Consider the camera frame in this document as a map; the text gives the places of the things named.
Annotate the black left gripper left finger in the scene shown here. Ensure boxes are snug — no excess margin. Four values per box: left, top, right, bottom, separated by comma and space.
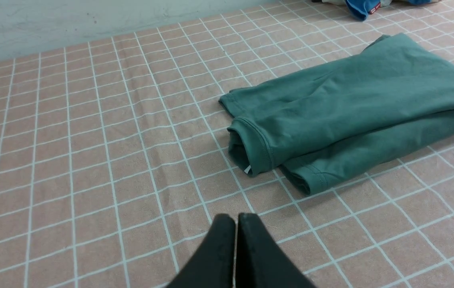
167, 214, 236, 288

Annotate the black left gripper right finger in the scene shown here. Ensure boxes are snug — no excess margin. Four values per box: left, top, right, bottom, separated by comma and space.
235, 213, 315, 288

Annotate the pink checkered tablecloth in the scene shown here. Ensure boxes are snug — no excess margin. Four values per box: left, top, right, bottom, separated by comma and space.
0, 0, 454, 288

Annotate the green long sleeve shirt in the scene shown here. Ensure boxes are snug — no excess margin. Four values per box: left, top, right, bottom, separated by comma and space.
219, 34, 454, 195

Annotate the blue crumpled garment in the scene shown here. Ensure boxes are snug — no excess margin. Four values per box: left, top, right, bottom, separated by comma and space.
341, 0, 440, 21

